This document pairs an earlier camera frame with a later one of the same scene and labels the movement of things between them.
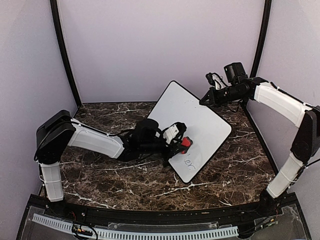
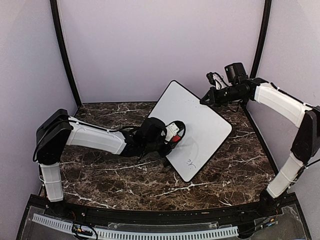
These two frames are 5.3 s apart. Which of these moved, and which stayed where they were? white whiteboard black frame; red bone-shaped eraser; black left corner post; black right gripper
Moved: red bone-shaped eraser
Stayed: black right gripper; white whiteboard black frame; black left corner post
